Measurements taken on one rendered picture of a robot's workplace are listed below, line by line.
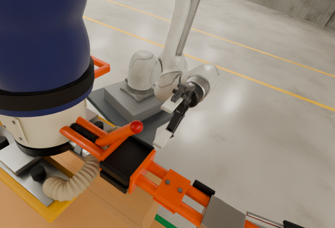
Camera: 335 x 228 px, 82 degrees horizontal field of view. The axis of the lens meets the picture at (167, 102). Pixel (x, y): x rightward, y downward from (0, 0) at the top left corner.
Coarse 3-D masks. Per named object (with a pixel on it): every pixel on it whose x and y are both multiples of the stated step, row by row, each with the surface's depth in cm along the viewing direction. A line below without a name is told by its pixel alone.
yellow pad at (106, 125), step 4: (96, 120) 62; (100, 120) 63; (104, 120) 64; (96, 124) 58; (100, 124) 58; (104, 124) 62; (108, 124) 62; (112, 124) 63; (104, 128) 61; (108, 128) 61
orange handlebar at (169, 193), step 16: (96, 64) 69; (64, 128) 44; (96, 128) 45; (80, 144) 42; (144, 176) 39; (160, 176) 40; (176, 176) 39; (160, 192) 36; (176, 192) 37; (192, 192) 38; (176, 208) 35; (192, 208) 36
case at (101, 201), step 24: (72, 168) 68; (0, 192) 58; (96, 192) 63; (120, 192) 65; (144, 192) 66; (0, 216) 54; (24, 216) 55; (72, 216) 57; (96, 216) 58; (120, 216) 59; (144, 216) 60
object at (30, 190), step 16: (0, 128) 54; (0, 144) 48; (48, 160) 50; (0, 176) 45; (16, 176) 45; (32, 176) 44; (48, 176) 46; (64, 176) 47; (16, 192) 43; (32, 192) 43; (32, 208) 42; (48, 208) 41; (64, 208) 43
